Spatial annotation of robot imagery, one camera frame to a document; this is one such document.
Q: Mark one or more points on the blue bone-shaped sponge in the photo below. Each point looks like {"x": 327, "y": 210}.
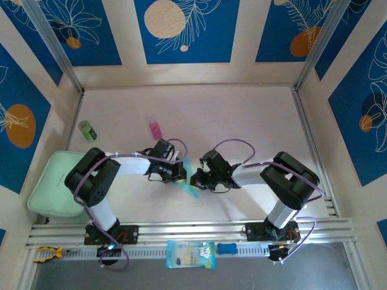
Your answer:
{"x": 226, "y": 248}

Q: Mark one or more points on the aluminium corner post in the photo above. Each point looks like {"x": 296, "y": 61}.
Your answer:
{"x": 51, "y": 45}
{"x": 320, "y": 45}

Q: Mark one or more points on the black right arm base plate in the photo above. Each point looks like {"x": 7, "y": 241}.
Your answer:
{"x": 254, "y": 231}

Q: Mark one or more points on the aluminium front rail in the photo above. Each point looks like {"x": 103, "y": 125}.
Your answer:
{"x": 187, "y": 231}

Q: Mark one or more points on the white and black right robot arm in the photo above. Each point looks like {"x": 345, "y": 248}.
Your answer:
{"x": 248, "y": 178}

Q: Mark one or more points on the black controller board with LED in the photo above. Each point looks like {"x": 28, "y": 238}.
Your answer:
{"x": 109, "y": 249}

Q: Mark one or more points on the pink plastic case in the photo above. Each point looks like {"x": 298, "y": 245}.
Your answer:
{"x": 155, "y": 131}

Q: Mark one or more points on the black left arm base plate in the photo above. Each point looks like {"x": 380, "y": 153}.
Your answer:
{"x": 130, "y": 234}

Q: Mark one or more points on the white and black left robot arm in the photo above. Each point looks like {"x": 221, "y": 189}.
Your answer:
{"x": 133, "y": 167}

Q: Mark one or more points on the green bottle with black label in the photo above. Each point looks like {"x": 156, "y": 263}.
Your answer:
{"x": 87, "y": 131}

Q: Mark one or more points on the mint green container lid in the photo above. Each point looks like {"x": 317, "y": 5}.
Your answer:
{"x": 48, "y": 187}

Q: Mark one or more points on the wet wipes packet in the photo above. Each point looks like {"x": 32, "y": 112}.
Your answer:
{"x": 190, "y": 255}

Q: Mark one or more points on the light blue paper sheet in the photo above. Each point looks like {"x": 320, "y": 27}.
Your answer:
{"x": 192, "y": 191}

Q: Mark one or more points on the aluminium side rail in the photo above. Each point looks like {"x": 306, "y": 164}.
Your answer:
{"x": 75, "y": 114}
{"x": 305, "y": 130}

